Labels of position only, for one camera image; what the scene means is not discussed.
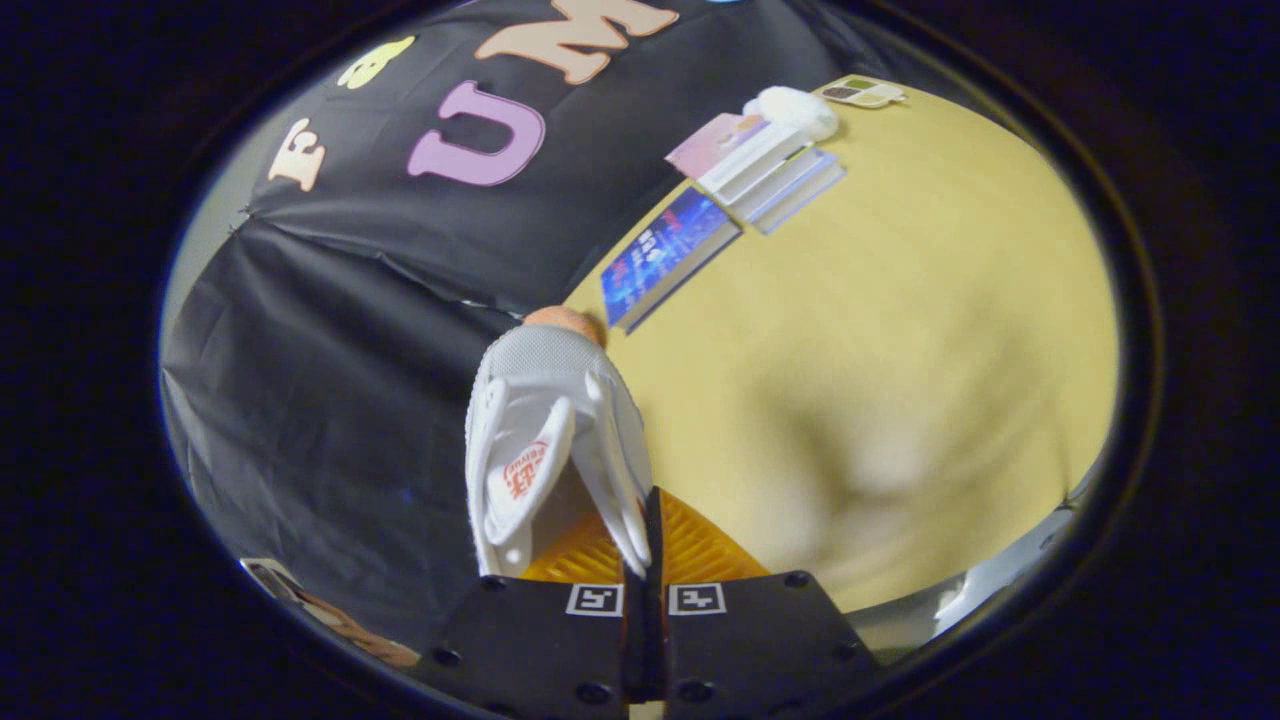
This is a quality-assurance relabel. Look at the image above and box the blue cover book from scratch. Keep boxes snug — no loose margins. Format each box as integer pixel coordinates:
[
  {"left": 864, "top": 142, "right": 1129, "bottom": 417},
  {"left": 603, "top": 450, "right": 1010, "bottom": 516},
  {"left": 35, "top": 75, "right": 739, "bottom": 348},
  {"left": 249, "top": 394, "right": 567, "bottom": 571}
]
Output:
[{"left": 599, "top": 186, "right": 744, "bottom": 335}]

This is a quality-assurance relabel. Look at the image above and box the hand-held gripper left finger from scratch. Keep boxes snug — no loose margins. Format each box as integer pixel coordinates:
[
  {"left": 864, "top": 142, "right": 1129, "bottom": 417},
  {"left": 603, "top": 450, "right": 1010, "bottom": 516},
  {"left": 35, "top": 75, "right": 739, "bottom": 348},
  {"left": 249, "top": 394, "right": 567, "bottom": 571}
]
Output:
[{"left": 428, "top": 515, "right": 646, "bottom": 720}]

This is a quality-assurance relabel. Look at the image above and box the white fluffy ball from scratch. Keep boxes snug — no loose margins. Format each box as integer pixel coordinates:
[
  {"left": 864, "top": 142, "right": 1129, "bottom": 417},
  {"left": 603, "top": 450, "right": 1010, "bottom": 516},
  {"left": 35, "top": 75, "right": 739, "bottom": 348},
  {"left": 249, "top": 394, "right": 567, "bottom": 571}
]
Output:
[{"left": 741, "top": 85, "right": 842, "bottom": 144}]

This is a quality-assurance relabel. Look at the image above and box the divided dish with grains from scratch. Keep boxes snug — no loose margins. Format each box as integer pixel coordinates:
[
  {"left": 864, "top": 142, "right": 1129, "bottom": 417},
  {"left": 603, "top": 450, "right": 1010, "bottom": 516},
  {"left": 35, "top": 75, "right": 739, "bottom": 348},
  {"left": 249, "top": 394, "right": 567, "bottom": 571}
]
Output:
[{"left": 813, "top": 74, "right": 909, "bottom": 110}]

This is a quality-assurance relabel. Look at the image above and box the pink textured round lump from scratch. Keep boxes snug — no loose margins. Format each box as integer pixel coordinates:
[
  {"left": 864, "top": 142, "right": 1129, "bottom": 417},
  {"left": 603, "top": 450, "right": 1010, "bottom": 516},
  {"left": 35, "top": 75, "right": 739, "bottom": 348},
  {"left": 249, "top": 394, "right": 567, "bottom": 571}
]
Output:
[{"left": 522, "top": 304, "right": 609, "bottom": 351}]

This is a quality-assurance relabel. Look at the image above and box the white canvas shoe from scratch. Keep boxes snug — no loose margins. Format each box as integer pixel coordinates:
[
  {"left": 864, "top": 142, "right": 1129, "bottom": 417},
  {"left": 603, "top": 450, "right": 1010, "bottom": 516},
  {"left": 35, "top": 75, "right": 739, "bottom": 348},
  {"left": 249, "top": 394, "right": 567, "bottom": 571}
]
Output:
[{"left": 464, "top": 322, "right": 654, "bottom": 581}]

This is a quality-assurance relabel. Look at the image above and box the black backdrop cloth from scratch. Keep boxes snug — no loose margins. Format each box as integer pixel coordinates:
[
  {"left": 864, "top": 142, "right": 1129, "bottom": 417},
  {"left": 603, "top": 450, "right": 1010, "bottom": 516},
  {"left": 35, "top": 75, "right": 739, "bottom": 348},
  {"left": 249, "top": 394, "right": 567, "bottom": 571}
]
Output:
[{"left": 160, "top": 0, "right": 851, "bottom": 651}]

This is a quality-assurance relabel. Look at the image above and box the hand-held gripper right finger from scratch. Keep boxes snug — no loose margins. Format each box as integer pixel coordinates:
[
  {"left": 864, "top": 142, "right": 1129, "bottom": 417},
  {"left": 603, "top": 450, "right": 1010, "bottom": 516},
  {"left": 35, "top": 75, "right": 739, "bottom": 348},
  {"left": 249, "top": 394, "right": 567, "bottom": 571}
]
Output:
[{"left": 645, "top": 487, "right": 886, "bottom": 720}]

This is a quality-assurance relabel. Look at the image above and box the lavender cover book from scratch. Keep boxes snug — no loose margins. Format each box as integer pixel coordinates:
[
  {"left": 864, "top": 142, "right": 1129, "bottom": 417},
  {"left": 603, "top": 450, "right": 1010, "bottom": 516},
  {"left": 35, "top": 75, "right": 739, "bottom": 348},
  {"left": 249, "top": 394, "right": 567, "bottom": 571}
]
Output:
[{"left": 735, "top": 148, "right": 848, "bottom": 237}]

